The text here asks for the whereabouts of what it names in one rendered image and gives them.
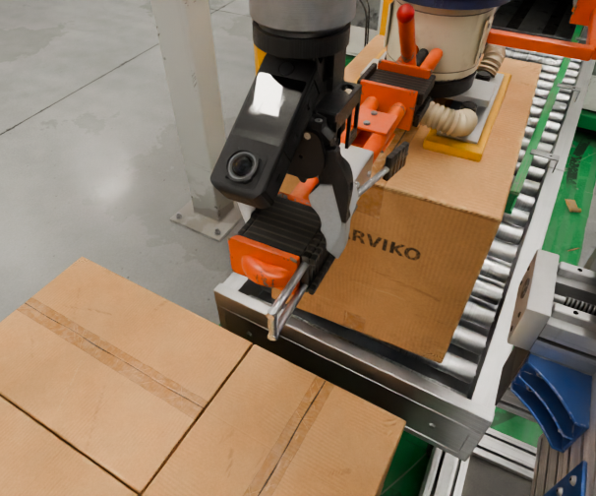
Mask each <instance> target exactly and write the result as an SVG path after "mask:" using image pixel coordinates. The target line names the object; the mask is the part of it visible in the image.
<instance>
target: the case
mask: <svg viewBox="0 0 596 496"><path fill-rule="evenodd" d="M384 41H385V36H384V35H379V34H377V35H376V36H375V37H374V38H373V39H372V40H371V41H370V42H369V43H368V44H367V45H366V46H365V47H364V48H363V49H362V50H361V52H360V53H359V54H358V55H357V56H356V57H355V58H354V59H353V60H352V61H351V62H350V63H349V64H348V65H347V66H346V67H345V70H344V81H346V82H350V83H353V82H354V81H355V80H356V79H357V78H358V77H359V76H360V73H361V72H362V71H363V70H364V69H365V68H366V67H367V66H368V64H369V63H370V62H371V61H372V60H373V59H374V58H376V57H377V55H378V54H379V53H380V52H381V51H382V50H383V49H386V50H387V46H386V47H384ZM499 69H500V70H499V71H498V72H504V73H509V74H511V79H510V82H509V84H508V87H507V91H506V94H505V97H504V100H503V102H502V105H501V108H500V110H499V113H498V116H497V119H496V121H495V124H494V127H493V129H492V132H491V135H490V138H489V140H488V143H487V146H486V148H485V150H484V153H483V156H482V158H481V160H480V161H479V162H477V161H473V160H469V159H465V158H461V157H457V156H453V155H446V154H442V153H438V152H434V151H430V150H427V149H424V148H423V144H424V140H425V139H426V137H427V135H428V133H429V131H430V129H431V128H432V127H429V128H427V126H426V125H425V126H422V124H419V125H418V126H417V127H414V126H411V129H410V131H407V130H403V129H399V128H396V129H395V130H394V132H393V133H395V136H394V137H393V139H392V140H391V142H390V144H389V145H388V147H387V149H386V150H385V152H384V153H383V154H382V153H380V154H379V155H378V157H377V158H376V160H375V162H374V163H373V165H372V173H371V178H372V177H373V176H374V175H375V174H376V173H377V172H379V171H380V170H381V169H382V168H383V167H385V163H386V157H387V155H389V154H390V153H391V152H392V151H393V150H395V149H396V148H397V147H398V146H399V145H401V144H402V143H403V142H404V141H406V142H408V143H409V148H408V156H407V158H406V163H405V165H404V166H403V167H402V168H401V169H400V170H399V171H398V172H396V173H395V175H394V176H393V177H392V178H391V179H390V180H389V181H385V180H384V179H383V178H381V179H380V180H379V181H378V182H376V183H375V184H374V185H373V186H372V187H371V188H370V189H368V190H367V191H366V192H365V193H364V194H363V195H361V196H360V198H359V199H358V201H357V203H356V204H357V206H358V208H357V209H356V211H355V213H354V214H353V216H352V218H351V221H350V231H349V236H348V241H347V244H346V246H345V248H344V250H343V252H342V253H341V255H340V257H339V258H338V259H336V258H335V259H334V261H333V263H332V264H331V266H330V268H329V269H328V272H327V273H326V275H325V277H324V278H323V280H322V282H321V283H320V285H319V287H318V288H317V290H316V292H315V293H314V294H313V295H312V294H309V291H308V292H305V293H304V295H303V296H302V298H301V300H300V301H299V303H298V304H297V306H296V308H299V309H301V310H304V311H307V312H309V313H312V314H314V315H317V316H320V317H322V318H325V319H327V320H330V321H332V322H335V323H337V324H339V325H342V326H344V327H347V328H349V329H352V330H355V331H357V332H360V333H362V334H365V335H367V336H370V337H373V338H375V339H378V340H380V341H384V342H387V343H390V344H392V345H395V346H397V347H400V348H402V349H405V350H408V351H410V352H413V353H415V354H418V355H420V356H423V357H426V358H428V359H431V360H433V361H436V362H438V363H442V362H443V360H444V358H445V355H446V353H447V349H448V347H449V345H450V342H451V340H452V337H453V335H454V333H455V330H456V328H457V326H458V323H459V321H460V318H461V316H462V314H463V311H464V309H465V306H466V304H467V302H468V299H469V297H470V295H471V292H472V290H473V287H474V285H475V283H476V280H477V278H478V277H479V274H480V272H481V269H482V267H483V265H484V262H485V260H486V257H487V255H488V253H489V250H490V248H491V246H492V243H493V241H494V238H495V236H496V234H497V231H498V229H499V227H500V224H501V222H502V219H503V215H504V211H505V207H506V204H507V197H508V193H509V189H510V185H511V182H512V178H513V175H514V171H515V167H516V163H517V160H518V156H519V152H520V148H521V144H522V140H523V137H524V133H525V129H526V125H527V121H528V117H529V114H530V110H531V106H532V102H533V98H534V94H535V92H536V88H537V84H538V80H539V76H540V72H541V69H542V65H541V64H536V63H531V62H525V61H520V60H514V59H509V58H504V62H503V63H502V66H501V67H500V68H499Z"/></svg>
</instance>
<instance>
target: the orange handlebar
mask: <svg viewBox="0 0 596 496"><path fill-rule="evenodd" d="M487 42H488V43H490V44H495V45H500V46H506V47H511V48H517V49H523V50H528V51H534V52H540V53H545V54H551V55H556V56H562V57H567V58H572V59H578V60H583V61H589V60H590V59H592V60H596V8H594V9H593V10H592V12H591V14H590V17H589V24H588V32H587V38H586V44H582V43H576V42H570V41H564V40H558V39H552V38H546V37H541V36H535V35H529V34H523V33H517V32H511V31H500V30H494V29H490V32H489V35H488V38H487ZM442 57H443V52H442V50H441V49H439V48H434V49H432V50H431V51H430V53H429V54H428V56H427V57H426V58H425V60H424V61H423V63H422V64H421V65H420V67H423V68H427V69H432V70H433V71H434V69H435V68H436V66H437V65H438V63H439V62H440V60H441V58H442ZM378 107H379V101H378V99H377V98H375V97H374V96H368V97H367V98H366V99H365V101H364V102H363V103H362V104H361V106H360V110H359V119H358V128H357V137H356V139H355V140H354V142H353V143H352V144H351V145H352V146H356V147H360V148H362V149H365V150H369V151H373V152H374V158H373V163H374V162H375V160H376V158H377V157H378V155H379V154H380V153H382V154H383V153H384V152H385V150H386V149H387V147H388V145H389V144H390V142H391V140H392V139H393V137H394V136H395V133H393V132H394V130H395V129H396V127H397V125H398V124H399V122H400V121H401V119H402V118H403V116H404V115H405V113H406V107H405V105H404V104H403V103H401V102H396V103H395V104H393V105H392V107H391V108H390V109H389V111H388V112H387V113H384V112H380V111H376V110H377V109H378ZM318 183H319V180H318V178H317V177H315V178H310V179H308V180H307V181H306V182H305V183H303V182H301V181H300V182H299V183H298V184H297V186H296V187H295V188H294V189H293V191H292V192H291V193H290V194H289V195H293V196H296V197H299V198H302V199H305V200H309V194H310V193H311V192H312V190H313V189H314V188H315V186H316V185H317V184H318ZM309 201H310V200H309ZM242 269H243V271H244V273H245V274H246V276H247V277H248V279H250V280H251V281H253V282H255V283H256V284H259V285H262V286H267V287H272V288H274V287H284V286H286V284H287V283H288V281H289V280H290V278H291V277H292V274H291V273H290V272H289V271H288V270H286V269H285V268H282V267H280V266H274V265H271V264H268V263H265V262H263V261H261V260H259V259H257V258H256V257H253V256H251V255H244V256H243V257H242Z"/></svg>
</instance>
